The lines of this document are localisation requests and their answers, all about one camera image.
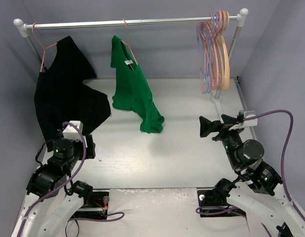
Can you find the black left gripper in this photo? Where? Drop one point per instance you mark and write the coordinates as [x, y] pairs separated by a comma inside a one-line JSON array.
[[90, 146]]

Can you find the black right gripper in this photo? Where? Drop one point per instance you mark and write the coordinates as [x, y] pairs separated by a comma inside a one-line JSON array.
[[221, 129]]

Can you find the green t shirt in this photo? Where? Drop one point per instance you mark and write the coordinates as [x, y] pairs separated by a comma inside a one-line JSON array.
[[132, 89]]

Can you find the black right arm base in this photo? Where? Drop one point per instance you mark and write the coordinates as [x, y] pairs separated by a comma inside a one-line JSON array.
[[213, 203]]

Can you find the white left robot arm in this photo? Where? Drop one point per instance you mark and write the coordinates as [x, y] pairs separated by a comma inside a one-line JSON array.
[[51, 194]]

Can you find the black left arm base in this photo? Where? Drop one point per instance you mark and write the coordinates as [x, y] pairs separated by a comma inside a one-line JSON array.
[[96, 207]]

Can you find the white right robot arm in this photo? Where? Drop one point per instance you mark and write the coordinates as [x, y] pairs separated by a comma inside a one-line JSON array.
[[258, 189]]

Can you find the black t shirt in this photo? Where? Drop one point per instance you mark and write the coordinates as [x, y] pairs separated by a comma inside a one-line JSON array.
[[61, 94]]

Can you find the beige plastic hanger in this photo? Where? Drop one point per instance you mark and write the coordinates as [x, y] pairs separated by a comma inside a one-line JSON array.
[[222, 49]]

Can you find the metal clothes rack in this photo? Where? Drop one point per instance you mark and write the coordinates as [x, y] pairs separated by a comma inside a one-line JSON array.
[[24, 29]]

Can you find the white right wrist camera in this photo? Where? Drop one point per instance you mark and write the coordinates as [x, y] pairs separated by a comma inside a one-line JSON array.
[[245, 119]]

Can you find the blue wire hanger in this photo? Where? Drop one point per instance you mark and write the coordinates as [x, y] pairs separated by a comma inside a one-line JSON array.
[[209, 69]]

